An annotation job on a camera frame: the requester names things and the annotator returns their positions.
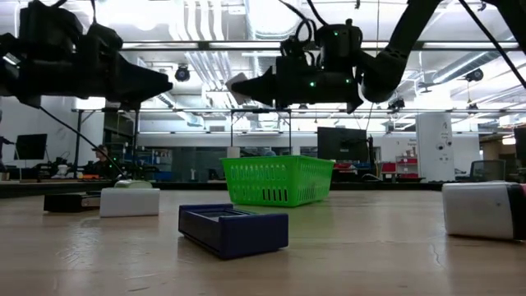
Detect black aluminium table frame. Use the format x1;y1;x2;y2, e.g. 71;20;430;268
0;179;526;200

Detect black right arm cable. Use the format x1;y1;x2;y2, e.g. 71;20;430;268
278;0;326;59

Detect person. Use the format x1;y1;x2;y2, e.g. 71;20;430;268
86;143;122;179
0;134;16;166

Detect blue storage bins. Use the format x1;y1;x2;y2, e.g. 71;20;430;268
136;148;173;183

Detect white charger with black end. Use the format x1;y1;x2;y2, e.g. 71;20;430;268
441;181;526;242

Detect dark blue digital display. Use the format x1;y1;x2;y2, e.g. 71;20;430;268
177;202;290;261

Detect black metal stand frame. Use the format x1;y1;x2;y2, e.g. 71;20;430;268
228;107;294;159

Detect grey office chair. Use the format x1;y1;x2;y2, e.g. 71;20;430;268
468;159;507;183

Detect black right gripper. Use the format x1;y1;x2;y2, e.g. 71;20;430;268
229;54;366;115

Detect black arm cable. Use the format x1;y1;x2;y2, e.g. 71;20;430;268
38;105;126;179
278;0;326;59

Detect black metal rack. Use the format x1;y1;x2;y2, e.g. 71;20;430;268
72;107;141;180

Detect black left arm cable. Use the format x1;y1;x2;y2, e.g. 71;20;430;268
38;105;126;179

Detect green plastic basket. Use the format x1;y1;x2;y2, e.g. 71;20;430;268
220;155;335;208

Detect red storage bins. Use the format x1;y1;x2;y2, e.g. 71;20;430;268
379;155;419;181

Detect wooden cabinet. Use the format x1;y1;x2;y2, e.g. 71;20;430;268
479;136;516;163

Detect black computer monitor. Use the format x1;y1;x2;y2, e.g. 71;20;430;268
514;127;526;162
316;126;370;163
13;132;48;161

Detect black digital display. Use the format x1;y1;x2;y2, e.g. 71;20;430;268
42;191;103;215

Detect white pillar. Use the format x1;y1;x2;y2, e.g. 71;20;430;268
414;112;457;183

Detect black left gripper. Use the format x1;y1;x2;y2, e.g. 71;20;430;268
15;48;174;112

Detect white block power adapter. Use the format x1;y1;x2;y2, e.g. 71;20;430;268
99;187;162;219

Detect green white USB charger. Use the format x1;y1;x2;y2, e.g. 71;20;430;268
113;178;154;190

